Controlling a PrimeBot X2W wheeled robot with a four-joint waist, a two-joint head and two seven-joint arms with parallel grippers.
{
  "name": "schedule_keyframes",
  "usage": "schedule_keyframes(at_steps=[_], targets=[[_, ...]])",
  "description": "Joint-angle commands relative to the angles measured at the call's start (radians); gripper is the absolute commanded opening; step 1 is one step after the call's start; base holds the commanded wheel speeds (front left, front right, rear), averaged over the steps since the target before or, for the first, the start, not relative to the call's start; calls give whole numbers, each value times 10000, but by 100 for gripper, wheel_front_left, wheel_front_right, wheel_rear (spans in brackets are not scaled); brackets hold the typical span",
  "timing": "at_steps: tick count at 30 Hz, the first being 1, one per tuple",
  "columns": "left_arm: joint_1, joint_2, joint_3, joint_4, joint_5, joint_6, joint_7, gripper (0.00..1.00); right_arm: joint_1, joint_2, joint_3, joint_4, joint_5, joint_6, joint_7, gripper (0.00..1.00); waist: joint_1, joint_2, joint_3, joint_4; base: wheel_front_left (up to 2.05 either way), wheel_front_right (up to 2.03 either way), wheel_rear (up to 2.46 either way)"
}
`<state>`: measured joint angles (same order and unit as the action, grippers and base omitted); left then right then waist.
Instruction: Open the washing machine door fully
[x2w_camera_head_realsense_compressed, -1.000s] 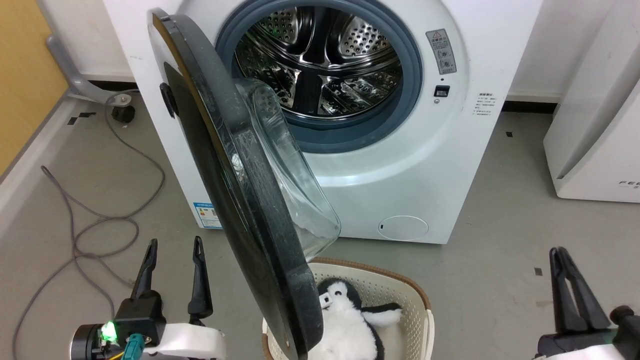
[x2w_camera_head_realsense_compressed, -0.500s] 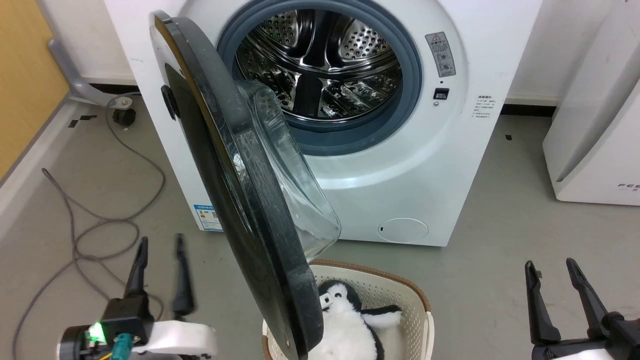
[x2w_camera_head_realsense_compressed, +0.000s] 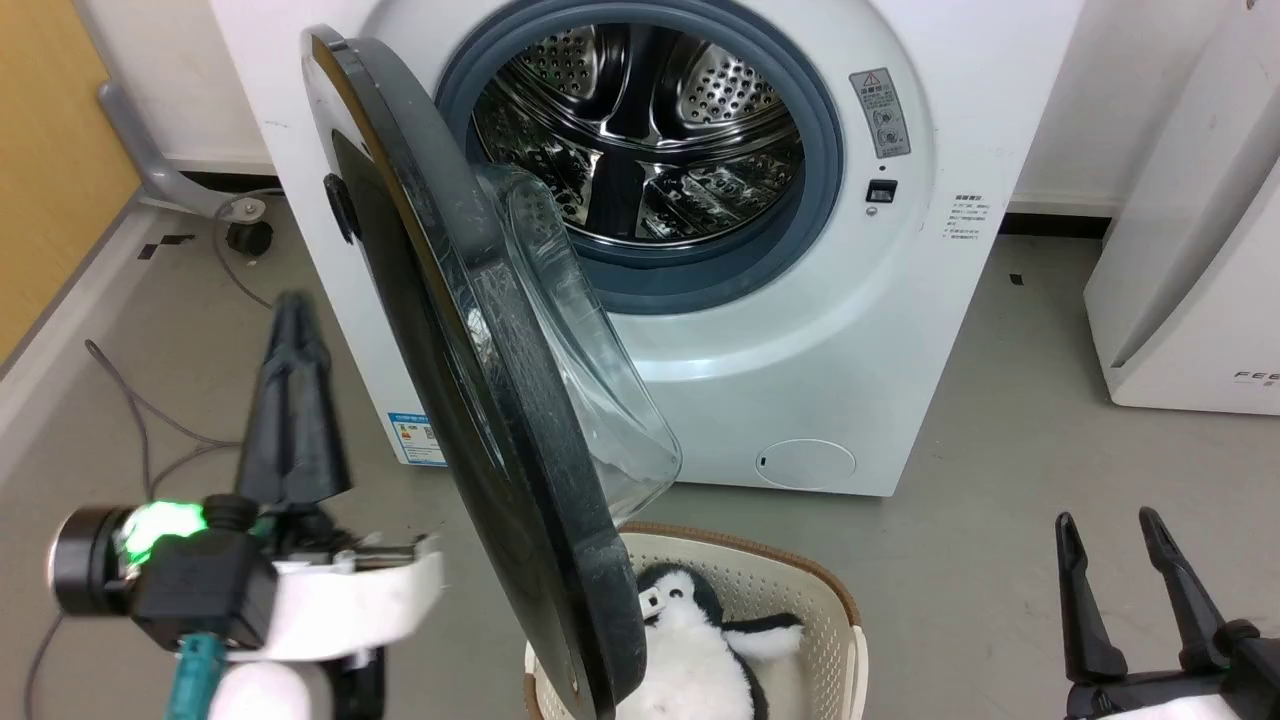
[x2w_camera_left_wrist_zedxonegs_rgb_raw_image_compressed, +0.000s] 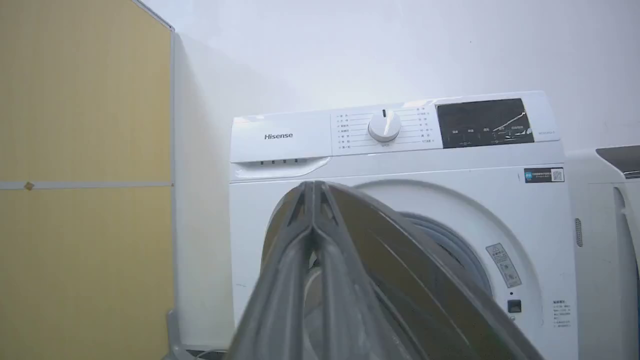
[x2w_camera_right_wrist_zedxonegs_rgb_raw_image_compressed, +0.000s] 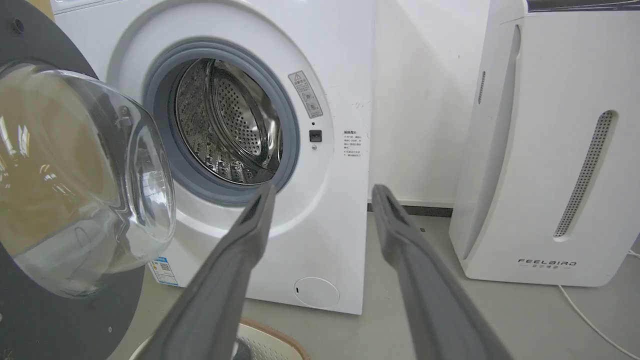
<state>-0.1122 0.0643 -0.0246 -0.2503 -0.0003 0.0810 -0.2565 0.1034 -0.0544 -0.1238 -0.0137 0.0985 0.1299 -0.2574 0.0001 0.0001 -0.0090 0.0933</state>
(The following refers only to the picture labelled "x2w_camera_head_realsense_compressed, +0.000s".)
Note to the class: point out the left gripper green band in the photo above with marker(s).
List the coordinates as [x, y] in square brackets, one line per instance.
[190, 580]

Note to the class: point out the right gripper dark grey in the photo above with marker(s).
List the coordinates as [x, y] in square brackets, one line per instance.
[1200, 680]

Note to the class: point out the black round washing machine door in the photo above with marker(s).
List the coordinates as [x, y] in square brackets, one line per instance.
[480, 400]

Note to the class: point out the white front-load washing machine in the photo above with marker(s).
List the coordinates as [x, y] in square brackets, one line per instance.
[860, 330]

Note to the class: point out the black door latch socket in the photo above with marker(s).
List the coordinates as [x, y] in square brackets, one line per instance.
[881, 190]

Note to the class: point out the grey rubber door gasket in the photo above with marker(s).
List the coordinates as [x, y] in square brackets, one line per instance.
[822, 150]

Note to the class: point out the blue energy label sticker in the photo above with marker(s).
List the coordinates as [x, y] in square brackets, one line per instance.
[417, 438]

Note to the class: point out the cream perforated laundry basket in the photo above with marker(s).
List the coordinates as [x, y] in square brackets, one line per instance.
[790, 590]

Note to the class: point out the round white filter cover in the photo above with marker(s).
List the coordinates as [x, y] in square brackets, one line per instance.
[805, 464]

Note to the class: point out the yellow wooden panel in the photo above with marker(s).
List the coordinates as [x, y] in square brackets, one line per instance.
[50, 160]

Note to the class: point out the white floor appliance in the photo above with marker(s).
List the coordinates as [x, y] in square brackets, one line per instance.
[1190, 230]

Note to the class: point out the small text sticker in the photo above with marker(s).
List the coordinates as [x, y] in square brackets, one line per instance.
[970, 218]

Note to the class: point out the black white penguin plush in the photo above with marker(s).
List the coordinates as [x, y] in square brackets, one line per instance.
[700, 650]

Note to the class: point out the stainless steel washer drum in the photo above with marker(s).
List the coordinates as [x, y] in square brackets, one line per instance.
[650, 130]

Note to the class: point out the grey warning sticker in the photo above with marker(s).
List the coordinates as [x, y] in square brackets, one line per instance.
[880, 112]

